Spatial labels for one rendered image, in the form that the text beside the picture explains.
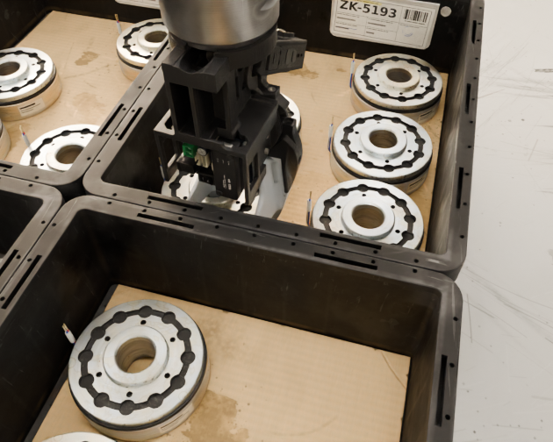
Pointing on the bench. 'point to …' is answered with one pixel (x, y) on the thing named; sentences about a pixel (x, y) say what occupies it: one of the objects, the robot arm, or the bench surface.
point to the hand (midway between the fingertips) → (247, 201)
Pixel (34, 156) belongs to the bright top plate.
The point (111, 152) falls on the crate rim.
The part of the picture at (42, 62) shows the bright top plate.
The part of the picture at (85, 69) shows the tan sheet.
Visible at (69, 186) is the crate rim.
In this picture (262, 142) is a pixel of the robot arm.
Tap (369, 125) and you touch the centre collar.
